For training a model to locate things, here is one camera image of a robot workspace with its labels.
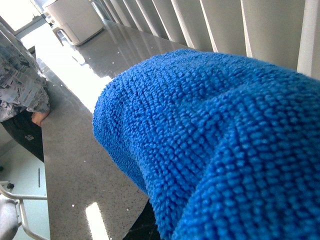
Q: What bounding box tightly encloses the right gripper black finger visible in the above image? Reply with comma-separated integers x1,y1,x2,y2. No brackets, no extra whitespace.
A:
125,201,160,240

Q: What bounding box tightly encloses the blue microfiber cloth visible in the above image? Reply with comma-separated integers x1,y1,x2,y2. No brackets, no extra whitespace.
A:
92,49,320,240

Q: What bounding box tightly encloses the person in patterned shirt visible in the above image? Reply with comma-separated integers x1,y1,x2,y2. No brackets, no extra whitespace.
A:
0,24,51,161

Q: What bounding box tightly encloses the white pleated curtain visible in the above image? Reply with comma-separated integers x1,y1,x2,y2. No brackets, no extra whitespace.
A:
97,0,320,79

